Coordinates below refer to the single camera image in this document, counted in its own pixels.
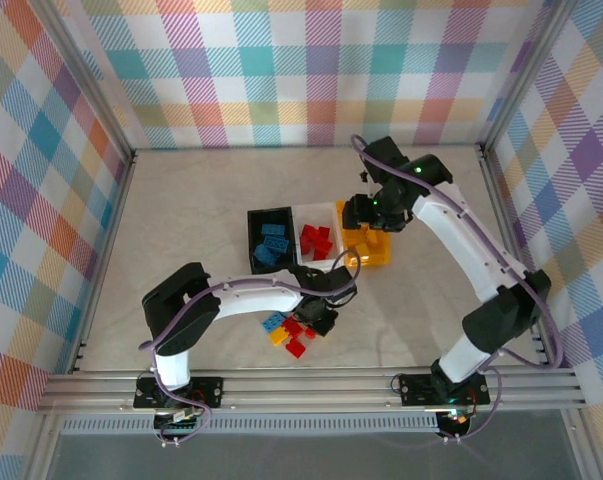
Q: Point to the black plastic container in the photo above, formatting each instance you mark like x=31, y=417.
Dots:
x=257, y=220

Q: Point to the aluminium side rail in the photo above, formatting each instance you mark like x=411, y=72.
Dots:
x=496, y=200
x=115, y=220

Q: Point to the blue lego brick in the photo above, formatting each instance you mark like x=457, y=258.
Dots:
x=279, y=245
x=272, y=230
x=274, y=322
x=264, y=257

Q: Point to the circuit board yellow connector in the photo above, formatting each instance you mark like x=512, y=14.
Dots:
x=458, y=420

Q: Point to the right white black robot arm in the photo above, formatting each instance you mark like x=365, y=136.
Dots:
x=456, y=240

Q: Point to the circuit board green connector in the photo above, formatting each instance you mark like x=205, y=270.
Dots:
x=178, y=425

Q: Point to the white plastic container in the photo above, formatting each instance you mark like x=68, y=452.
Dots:
x=311, y=212

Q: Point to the aluminium frame post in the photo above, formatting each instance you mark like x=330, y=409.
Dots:
x=526, y=75
x=81, y=80

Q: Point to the long aluminium base rail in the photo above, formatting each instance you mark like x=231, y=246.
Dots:
x=306, y=387

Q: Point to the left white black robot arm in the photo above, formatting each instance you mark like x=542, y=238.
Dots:
x=256, y=300

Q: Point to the red lego brick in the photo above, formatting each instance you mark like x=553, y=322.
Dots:
x=297, y=346
x=306, y=246
x=310, y=333
x=323, y=231
x=319, y=255
x=324, y=246
x=309, y=232
x=293, y=326

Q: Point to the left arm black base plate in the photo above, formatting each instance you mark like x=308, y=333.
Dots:
x=211, y=390

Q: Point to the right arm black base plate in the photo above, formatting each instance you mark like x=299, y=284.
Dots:
x=416, y=390

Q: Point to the yellow plastic container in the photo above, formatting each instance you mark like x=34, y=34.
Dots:
x=383, y=255

